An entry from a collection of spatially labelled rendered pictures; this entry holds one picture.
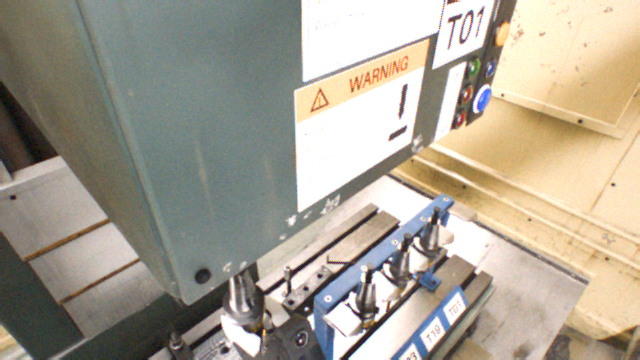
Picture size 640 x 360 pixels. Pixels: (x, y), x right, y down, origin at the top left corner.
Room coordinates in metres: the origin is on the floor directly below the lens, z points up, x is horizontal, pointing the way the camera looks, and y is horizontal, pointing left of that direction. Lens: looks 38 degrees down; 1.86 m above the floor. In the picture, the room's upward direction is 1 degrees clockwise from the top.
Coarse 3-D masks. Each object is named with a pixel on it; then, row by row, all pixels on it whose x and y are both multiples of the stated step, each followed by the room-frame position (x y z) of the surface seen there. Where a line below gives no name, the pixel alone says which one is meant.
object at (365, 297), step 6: (360, 282) 0.45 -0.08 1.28; (366, 282) 0.44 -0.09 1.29; (372, 282) 0.44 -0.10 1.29; (360, 288) 0.44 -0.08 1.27; (366, 288) 0.43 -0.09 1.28; (372, 288) 0.44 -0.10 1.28; (360, 294) 0.44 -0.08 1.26; (366, 294) 0.43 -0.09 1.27; (372, 294) 0.43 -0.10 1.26; (354, 300) 0.44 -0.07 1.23; (360, 300) 0.43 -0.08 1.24; (366, 300) 0.43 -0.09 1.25; (372, 300) 0.43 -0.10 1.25; (360, 306) 0.43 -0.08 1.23; (366, 306) 0.43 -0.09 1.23; (372, 306) 0.43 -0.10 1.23
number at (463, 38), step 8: (480, 0) 0.40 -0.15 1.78; (488, 0) 0.41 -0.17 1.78; (472, 8) 0.39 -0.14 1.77; (480, 8) 0.40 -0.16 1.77; (488, 8) 0.41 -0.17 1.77; (464, 16) 0.38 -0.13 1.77; (472, 16) 0.39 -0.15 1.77; (480, 16) 0.40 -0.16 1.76; (464, 24) 0.38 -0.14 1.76; (472, 24) 0.39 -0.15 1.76; (480, 24) 0.41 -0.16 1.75; (464, 32) 0.38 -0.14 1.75; (472, 32) 0.40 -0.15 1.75; (480, 32) 0.41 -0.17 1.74; (464, 40) 0.39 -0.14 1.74; (472, 40) 0.40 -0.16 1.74; (480, 40) 0.41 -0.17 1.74; (456, 48) 0.38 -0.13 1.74; (464, 48) 0.39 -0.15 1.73
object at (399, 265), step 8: (400, 248) 0.52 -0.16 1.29; (392, 256) 0.53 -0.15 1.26; (400, 256) 0.51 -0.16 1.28; (408, 256) 0.51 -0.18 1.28; (392, 264) 0.52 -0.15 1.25; (400, 264) 0.51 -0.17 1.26; (408, 264) 0.51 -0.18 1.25; (392, 272) 0.51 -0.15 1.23; (400, 272) 0.51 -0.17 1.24; (408, 272) 0.51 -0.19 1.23
